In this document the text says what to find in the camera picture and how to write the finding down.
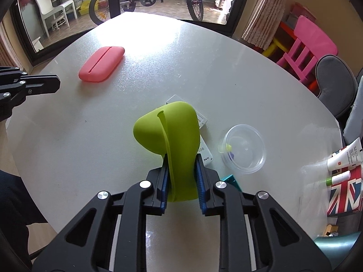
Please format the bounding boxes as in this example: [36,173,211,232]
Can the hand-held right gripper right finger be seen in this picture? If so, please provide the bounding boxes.
[195,153,332,272]

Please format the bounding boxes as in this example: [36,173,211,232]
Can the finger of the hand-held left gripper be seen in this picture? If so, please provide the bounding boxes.
[0,74,61,122]
[0,66,28,90]

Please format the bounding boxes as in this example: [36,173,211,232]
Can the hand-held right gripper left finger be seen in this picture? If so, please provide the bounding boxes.
[32,155,171,272]

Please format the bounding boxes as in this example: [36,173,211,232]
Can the green silicone case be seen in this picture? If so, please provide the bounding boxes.
[133,101,202,202]

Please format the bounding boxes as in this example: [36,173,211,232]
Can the pink silicone case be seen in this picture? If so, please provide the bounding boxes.
[78,46,125,83]

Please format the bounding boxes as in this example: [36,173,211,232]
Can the teal toy block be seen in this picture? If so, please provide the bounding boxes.
[221,174,242,193]

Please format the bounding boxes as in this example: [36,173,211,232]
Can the clear round plastic container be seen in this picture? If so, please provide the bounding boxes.
[218,124,267,174]

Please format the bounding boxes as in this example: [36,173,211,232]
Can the small white card box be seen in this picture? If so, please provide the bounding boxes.
[166,95,213,167]

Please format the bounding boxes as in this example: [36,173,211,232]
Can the white plastic chair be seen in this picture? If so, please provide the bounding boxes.
[34,0,78,37]

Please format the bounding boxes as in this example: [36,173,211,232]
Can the yellow plastic bin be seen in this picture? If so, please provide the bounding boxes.
[78,0,93,16]

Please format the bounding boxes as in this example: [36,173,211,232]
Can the small green-capped white tube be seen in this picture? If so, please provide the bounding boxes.
[326,171,352,187]

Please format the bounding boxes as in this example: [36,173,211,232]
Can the flag print tissue box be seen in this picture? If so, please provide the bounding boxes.
[327,144,363,218]

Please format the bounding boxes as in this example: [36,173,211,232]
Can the white cream tube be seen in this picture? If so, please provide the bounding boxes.
[327,136,363,172]

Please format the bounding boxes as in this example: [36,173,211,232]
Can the teal thermos bottle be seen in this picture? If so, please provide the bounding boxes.
[314,230,362,264]

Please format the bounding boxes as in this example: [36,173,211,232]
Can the yellow child stool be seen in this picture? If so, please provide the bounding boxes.
[262,38,285,57]

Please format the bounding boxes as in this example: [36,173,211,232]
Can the light grey pillow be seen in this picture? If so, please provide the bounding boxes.
[343,79,363,145]

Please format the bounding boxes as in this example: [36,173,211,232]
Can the grey sofa with cushion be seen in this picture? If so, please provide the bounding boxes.
[315,54,359,119]

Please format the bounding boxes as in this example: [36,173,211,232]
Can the red child table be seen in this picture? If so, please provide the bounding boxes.
[279,20,297,39]

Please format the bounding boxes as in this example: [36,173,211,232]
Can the pink patterned curtain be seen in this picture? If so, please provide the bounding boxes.
[241,0,287,49]

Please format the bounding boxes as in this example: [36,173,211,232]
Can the pink child chair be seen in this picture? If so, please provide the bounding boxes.
[276,15,339,87]

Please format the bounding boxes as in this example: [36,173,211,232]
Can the pink storage box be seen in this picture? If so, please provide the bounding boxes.
[293,2,316,20]

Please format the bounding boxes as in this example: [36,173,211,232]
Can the black sliding door frame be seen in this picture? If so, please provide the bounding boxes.
[10,0,256,71]

